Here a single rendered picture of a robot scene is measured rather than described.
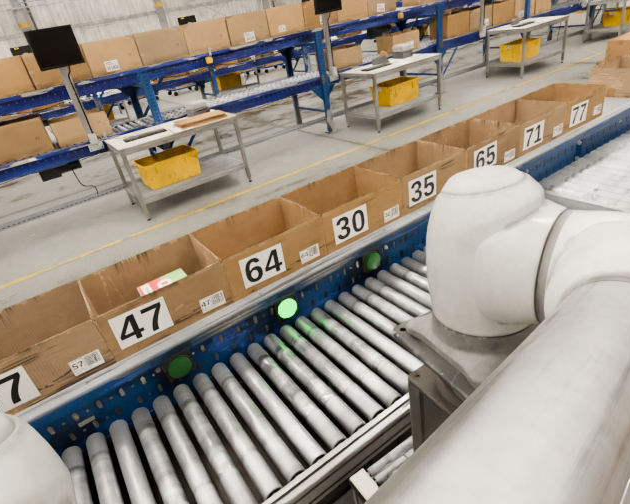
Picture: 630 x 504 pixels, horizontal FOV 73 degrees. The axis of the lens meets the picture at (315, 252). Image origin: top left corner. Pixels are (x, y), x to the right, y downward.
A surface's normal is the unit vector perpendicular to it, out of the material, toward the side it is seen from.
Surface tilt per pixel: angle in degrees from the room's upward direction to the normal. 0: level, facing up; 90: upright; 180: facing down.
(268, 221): 89
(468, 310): 89
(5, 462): 57
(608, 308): 13
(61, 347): 90
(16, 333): 89
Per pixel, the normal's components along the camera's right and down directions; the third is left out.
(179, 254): 0.55, 0.33
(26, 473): 0.79, -0.62
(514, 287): -0.65, 0.39
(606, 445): 0.44, -0.56
